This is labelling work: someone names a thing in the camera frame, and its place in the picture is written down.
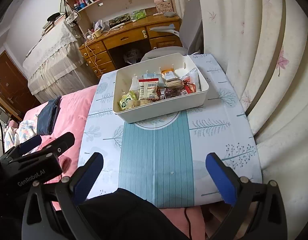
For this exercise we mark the lace covered cabinet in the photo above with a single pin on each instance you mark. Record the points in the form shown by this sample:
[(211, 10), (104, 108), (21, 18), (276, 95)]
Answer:
[(55, 65)]

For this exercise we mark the pink quilt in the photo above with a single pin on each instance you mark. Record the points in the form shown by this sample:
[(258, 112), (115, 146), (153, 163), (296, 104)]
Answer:
[(72, 117)]

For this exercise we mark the brown nut candy packet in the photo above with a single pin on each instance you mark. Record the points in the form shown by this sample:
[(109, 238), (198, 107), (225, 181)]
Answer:
[(175, 84)]

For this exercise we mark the navy folded cloth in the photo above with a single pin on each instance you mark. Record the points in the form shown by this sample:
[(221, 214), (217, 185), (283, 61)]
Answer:
[(47, 117)]

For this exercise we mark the white blue printed snack bag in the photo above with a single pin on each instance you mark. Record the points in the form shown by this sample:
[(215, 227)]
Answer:
[(148, 76)]

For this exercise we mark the wooden desk with drawers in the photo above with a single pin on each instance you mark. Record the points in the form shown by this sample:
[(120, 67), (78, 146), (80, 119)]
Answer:
[(106, 53)]

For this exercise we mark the green pastry packet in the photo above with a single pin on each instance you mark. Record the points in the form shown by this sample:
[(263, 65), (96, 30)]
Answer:
[(130, 96)]

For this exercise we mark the white plastic storage box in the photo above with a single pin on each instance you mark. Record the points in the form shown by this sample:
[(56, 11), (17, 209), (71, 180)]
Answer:
[(181, 65)]

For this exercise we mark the red white snack packet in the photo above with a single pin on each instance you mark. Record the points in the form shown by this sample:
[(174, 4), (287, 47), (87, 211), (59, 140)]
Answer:
[(191, 81)]

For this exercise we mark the orange white snack packet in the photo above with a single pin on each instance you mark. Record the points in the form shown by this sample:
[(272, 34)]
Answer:
[(169, 75)]

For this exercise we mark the red striped cracker packet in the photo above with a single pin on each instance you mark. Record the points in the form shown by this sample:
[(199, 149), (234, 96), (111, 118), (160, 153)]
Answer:
[(148, 90)]

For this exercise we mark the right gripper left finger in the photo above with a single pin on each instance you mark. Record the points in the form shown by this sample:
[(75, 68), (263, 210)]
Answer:
[(85, 176)]

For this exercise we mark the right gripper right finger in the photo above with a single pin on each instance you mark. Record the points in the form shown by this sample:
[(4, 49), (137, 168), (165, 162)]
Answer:
[(225, 179)]

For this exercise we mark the tree patterned tablecloth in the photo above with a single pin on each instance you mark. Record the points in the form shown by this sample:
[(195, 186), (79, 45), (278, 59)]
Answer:
[(162, 159)]

